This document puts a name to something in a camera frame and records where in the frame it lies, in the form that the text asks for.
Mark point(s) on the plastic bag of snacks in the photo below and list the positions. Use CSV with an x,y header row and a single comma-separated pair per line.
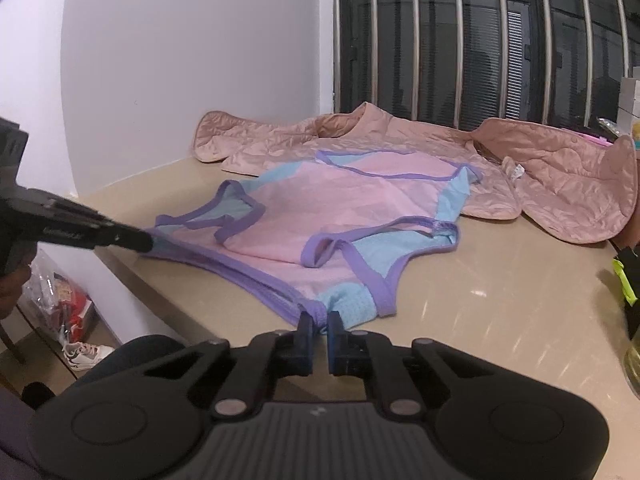
x,y
55,300

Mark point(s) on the person's left hand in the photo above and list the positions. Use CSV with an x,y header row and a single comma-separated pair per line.
x,y
15,292

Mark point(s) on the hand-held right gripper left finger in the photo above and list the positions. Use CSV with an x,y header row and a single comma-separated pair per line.
x,y
303,331

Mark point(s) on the person's dark trousers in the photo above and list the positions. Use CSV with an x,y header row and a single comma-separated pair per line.
x,y
15,435

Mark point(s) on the stack of white boxes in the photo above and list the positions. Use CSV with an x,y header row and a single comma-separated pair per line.
x,y
629,100

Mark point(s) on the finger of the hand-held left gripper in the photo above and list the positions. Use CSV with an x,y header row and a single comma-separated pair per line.
x,y
90,216
100,240

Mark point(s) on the metal window grille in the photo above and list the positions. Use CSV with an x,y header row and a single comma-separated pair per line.
x,y
450,35

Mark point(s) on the pink plastic sheets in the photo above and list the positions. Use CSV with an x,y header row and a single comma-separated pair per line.
x,y
595,137

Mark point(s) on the yellow-green and black object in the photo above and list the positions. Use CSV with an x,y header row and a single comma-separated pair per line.
x,y
627,280

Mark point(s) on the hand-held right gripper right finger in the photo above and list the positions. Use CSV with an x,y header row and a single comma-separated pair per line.
x,y
334,332

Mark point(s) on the small yellow object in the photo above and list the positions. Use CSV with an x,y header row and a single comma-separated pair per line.
x,y
636,136

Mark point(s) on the white sneaker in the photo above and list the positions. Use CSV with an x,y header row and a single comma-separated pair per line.
x,y
87,354

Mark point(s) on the pink quilted jacket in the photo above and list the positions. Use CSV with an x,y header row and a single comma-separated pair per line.
x,y
560,180

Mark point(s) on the pink blue purple-trimmed bodysuit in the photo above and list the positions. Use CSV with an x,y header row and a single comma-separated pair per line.
x,y
310,210

